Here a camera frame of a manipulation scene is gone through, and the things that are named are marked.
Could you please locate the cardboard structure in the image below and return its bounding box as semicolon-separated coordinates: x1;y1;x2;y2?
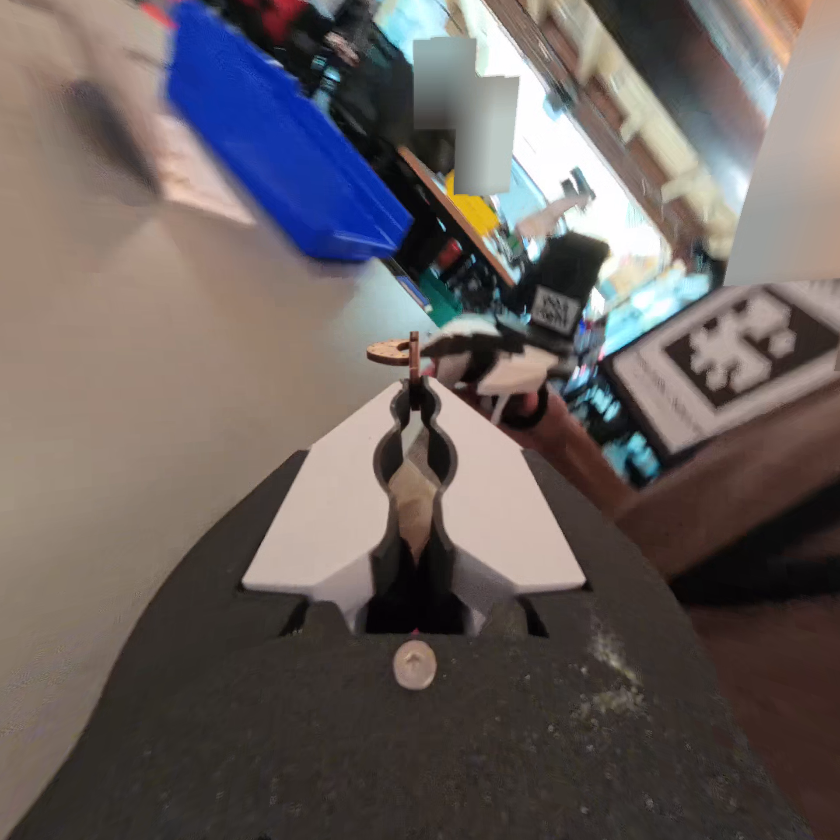
514;193;593;242

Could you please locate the green storage bin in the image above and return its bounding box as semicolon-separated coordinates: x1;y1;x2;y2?
417;268;463;317

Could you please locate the blue plastic bin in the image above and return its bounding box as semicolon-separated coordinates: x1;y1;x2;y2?
163;0;416;265

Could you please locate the framed black-white marker sign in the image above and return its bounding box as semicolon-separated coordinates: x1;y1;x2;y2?
602;279;840;468

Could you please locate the yellow plastic bin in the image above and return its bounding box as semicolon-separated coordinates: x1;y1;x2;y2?
446;172;501;238

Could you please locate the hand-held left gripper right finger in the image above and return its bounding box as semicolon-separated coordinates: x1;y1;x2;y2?
420;375;587;634

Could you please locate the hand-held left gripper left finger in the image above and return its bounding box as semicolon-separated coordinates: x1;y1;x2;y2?
243;379;416;634

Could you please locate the person's right forearm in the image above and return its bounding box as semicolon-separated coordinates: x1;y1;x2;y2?
525;390;634;516

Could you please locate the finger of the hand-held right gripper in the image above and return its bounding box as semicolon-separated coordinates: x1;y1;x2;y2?
419;314;529;361
478;348;557;396

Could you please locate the white instruction booklet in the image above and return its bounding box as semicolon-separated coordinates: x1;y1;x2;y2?
150;108;258;227

